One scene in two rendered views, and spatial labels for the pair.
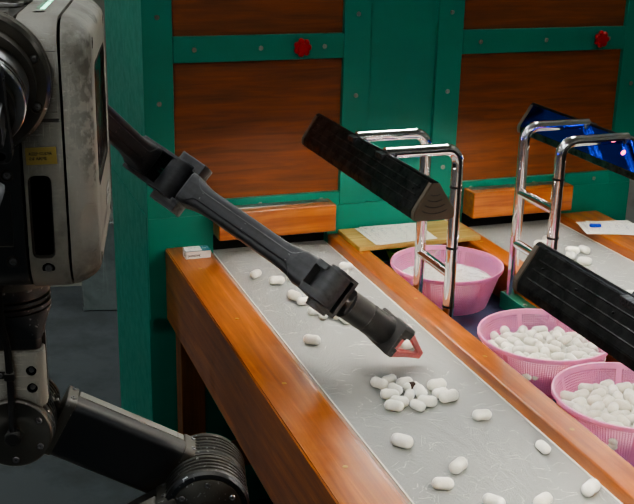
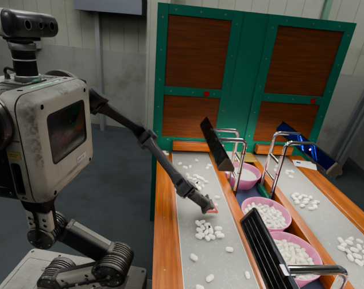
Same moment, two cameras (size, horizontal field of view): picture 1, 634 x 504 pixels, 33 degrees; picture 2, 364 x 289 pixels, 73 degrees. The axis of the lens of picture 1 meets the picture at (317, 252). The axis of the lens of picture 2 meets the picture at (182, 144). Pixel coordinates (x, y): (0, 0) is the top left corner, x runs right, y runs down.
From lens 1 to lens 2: 0.81 m
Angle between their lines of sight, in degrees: 14
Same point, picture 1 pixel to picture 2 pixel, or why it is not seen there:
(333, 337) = not seen: hidden behind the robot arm
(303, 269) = (176, 179)
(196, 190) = (149, 143)
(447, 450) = (209, 265)
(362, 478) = (167, 279)
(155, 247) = not seen: hidden behind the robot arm
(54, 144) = (19, 151)
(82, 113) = (31, 139)
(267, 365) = (162, 207)
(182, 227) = (162, 144)
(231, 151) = (180, 122)
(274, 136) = (194, 120)
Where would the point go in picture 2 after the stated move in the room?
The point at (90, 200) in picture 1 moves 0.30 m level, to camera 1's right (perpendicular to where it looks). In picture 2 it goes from (40, 175) to (140, 200)
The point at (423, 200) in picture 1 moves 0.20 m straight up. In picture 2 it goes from (222, 164) to (229, 124)
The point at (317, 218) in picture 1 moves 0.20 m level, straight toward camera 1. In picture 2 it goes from (204, 147) to (199, 158)
